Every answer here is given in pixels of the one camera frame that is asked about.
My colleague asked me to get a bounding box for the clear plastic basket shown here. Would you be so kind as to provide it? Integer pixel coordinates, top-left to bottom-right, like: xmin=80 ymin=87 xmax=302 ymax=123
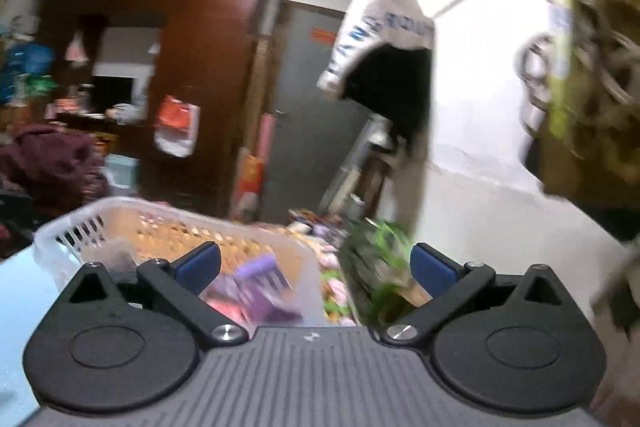
xmin=34 ymin=197 xmax=326 ymax=326

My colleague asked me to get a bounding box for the grey metal door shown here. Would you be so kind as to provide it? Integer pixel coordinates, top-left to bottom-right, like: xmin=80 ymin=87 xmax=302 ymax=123
xmin=259 ymin=0 xmax=369 ymax=225

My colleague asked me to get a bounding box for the white cloth with blue letters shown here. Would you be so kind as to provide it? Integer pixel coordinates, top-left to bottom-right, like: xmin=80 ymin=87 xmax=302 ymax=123
xmin=317 ymin=0 xmax=435 ymax=98

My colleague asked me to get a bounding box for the orange white plastic bag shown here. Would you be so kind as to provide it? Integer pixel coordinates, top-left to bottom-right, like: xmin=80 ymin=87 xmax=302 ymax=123
xmin=154 ymin=95 xmax=201 ymax=158

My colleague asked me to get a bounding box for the dark red wooden wardrobe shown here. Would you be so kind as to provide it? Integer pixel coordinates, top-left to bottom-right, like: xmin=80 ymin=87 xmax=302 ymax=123
xmin=36 ymin=0 xmax=265 ymax=217

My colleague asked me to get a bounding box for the maroon clothes pile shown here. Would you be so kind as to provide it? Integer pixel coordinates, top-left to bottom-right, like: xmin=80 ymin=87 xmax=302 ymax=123
xmin=1 ymin=124 xmax=111 ymax=259

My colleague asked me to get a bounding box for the purple small box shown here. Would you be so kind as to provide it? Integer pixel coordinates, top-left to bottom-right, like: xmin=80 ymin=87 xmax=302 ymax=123
xmin=233 ymin=254 xmax=302 ymax=325

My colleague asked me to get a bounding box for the yellow green ribbon strap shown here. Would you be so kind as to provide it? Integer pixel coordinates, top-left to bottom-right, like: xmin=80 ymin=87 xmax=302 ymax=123
xmin=537 ymin=0 xmax=582 ymax=141

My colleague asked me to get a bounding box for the floral orange bed sheet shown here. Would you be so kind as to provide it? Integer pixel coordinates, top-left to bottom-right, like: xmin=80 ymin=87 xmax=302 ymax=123
xmin=286 ymin=209 xmax=359 ymax=326

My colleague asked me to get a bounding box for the black hanging garment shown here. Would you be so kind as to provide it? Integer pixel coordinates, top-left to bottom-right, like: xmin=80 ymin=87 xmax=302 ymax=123
xmin=343 ymin=44 xmax=432 ymax=154

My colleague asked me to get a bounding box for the brown hanging bag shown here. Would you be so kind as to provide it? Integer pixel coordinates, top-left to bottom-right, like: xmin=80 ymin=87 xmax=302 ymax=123
xmin=515 ymin=0 xmax=639 ymax=243

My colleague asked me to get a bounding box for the green plastic bag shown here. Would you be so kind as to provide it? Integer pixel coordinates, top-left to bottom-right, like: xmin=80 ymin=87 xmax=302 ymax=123
xmin=337 ymin=219 xmax=424 ymax=329

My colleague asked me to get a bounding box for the red poster roll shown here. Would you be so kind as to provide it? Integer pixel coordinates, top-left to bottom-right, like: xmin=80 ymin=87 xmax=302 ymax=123
xmin=230 ymin=113 xmax=277 ymax=222

